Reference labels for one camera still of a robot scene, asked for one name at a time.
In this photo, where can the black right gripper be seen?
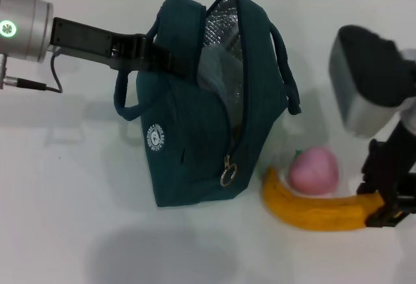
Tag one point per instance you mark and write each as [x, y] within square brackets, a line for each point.
[401, 154]

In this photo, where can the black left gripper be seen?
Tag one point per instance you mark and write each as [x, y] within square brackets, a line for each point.
[84, 40]

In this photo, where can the clear plastic lunch box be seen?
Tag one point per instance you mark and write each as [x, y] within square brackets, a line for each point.
[214, 72]

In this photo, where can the yellow banana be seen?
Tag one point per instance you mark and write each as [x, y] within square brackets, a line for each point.
[308, 212]

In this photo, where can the pink toy peach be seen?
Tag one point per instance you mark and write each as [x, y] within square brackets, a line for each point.
[313, 172]

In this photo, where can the dark blue insulated lunch bag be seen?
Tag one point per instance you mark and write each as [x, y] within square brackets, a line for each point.
[188, 141]

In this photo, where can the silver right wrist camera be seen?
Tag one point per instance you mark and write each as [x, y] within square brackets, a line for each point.
[357, 79]

